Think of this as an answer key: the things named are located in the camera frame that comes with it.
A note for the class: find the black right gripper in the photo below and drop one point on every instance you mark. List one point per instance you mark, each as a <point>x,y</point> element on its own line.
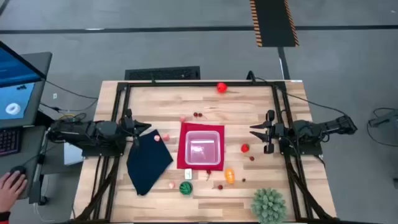
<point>278,130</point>

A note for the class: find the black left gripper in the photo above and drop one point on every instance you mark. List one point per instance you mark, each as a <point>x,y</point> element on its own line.
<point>127,129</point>

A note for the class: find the red toy strawberry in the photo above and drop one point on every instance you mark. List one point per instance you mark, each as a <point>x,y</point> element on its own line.
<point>245,148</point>

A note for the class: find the orange toy pepper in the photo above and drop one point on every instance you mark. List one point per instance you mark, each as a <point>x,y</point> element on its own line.
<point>229,175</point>

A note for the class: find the red bell pepper toy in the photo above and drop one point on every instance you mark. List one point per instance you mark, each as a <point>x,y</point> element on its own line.
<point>221,87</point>

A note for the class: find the green toy watermelon ball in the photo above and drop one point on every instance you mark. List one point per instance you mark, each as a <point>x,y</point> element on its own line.
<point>186,188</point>

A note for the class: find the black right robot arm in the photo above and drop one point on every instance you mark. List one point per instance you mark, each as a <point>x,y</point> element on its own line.
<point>311,130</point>

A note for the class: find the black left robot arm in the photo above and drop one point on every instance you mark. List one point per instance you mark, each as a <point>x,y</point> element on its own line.
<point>102,130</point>

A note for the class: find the clear plastic tupperware container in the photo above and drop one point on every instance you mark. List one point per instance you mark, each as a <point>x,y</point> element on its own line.
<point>202,147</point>

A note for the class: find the navy blue cloth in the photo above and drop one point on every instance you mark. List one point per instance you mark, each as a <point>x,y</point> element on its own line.
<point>146,161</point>

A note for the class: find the red cloth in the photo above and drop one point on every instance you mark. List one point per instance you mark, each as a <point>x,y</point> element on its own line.
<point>181,149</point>

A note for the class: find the black floor grille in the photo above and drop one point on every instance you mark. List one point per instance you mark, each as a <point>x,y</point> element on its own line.
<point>162,73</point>

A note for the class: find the small white card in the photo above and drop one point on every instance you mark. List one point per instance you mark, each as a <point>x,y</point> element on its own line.
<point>187,174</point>

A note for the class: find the white cabinet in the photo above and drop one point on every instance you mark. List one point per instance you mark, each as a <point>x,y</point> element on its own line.
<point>73,154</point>

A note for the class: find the green artificial succulent plant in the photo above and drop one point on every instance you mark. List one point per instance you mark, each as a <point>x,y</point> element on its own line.
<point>269,206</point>

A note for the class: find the black orange-striped floor mat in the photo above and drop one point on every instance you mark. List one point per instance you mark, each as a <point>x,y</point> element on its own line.
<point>273,22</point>

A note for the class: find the grey desk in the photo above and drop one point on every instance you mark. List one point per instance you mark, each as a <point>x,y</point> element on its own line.
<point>31,146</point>

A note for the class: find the computer monitor blue screen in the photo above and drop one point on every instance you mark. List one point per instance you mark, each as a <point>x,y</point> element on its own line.
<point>18,93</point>

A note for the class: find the black computer mouse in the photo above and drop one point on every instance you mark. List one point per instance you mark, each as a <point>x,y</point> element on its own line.
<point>18,170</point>

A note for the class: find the black keyboard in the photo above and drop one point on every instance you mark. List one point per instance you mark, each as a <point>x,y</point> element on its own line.
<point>9,141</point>

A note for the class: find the person's hand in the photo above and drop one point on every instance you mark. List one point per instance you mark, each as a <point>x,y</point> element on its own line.
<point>11,189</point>

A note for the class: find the black curved bracket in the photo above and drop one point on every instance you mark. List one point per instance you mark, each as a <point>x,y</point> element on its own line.
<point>250,75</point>

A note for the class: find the black aluminium table frame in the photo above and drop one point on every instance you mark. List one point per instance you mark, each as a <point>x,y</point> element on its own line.
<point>186,84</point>

